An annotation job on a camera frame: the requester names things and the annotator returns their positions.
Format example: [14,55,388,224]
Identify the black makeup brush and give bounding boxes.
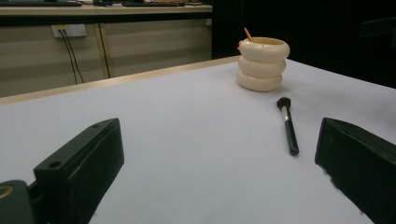
[276,96,300,157]

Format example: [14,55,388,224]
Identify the white table mat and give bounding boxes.
[0,58,396,224]

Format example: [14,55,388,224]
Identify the cream ribbed brush holder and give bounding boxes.
[235,36,290,92]

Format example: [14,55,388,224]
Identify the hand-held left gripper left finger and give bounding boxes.
[33,118,125,224]

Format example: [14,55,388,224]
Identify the wooden stick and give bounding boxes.
[243,27,255,43]

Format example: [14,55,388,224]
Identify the dark keyboard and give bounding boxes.
[0,0,83,7]

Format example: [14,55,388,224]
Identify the beige panelled counter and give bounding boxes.
[0,4,213,98]

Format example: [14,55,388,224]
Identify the black power cable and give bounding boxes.
[59,30,78,86]
[64,30,85,84]

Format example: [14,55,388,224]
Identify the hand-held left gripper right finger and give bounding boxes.
[314,117,396,224]

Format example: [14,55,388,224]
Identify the white wall socket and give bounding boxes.
[50,23,88,39]

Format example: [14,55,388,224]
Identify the black curtain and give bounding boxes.
[211,0,396,90]

